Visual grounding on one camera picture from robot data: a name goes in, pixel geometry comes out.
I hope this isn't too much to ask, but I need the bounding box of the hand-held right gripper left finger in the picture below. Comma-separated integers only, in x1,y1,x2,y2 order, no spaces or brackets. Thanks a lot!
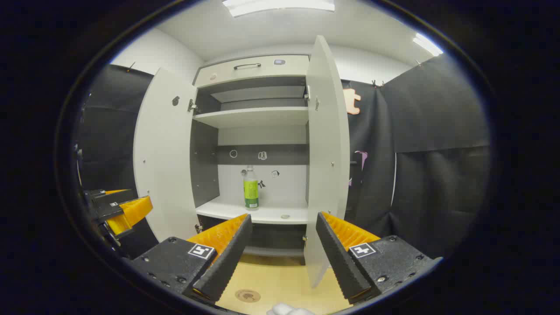
125,213,253,303

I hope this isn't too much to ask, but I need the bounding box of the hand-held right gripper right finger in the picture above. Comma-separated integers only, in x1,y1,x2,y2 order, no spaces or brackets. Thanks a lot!
315,211,441,305

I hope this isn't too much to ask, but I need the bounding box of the round brown coaster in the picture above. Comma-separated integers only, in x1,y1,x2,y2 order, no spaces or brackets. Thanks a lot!
235,289,261,303

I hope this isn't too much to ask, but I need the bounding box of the white door with checkered sticker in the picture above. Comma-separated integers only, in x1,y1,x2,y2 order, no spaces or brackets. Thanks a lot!
133,67,200,242

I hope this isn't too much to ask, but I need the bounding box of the clear bottle with green label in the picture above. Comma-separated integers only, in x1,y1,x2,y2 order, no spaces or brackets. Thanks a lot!
243,165,259,210

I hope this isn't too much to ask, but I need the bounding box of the white and grey cabinet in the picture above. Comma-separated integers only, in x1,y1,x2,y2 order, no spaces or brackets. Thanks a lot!
190,55,312,266

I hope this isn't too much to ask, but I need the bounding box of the white door with cube stickers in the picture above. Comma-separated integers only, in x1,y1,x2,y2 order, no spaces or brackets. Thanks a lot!
304,35,350,289

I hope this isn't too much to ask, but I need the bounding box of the white cabinet shelf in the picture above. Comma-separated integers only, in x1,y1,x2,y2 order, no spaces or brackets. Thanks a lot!
192,107,309,129
210,85,306,103
196,197,309,225

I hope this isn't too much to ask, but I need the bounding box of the black backdrop cloth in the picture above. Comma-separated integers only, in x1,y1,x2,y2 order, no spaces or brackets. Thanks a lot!
77,55,490,259

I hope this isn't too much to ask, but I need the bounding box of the small ceiling light panel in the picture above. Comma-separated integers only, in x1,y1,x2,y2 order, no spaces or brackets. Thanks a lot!
413,33,443,56

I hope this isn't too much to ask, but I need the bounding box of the long ceiling light panel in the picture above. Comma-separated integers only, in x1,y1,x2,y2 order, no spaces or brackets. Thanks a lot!
222,0,335,17

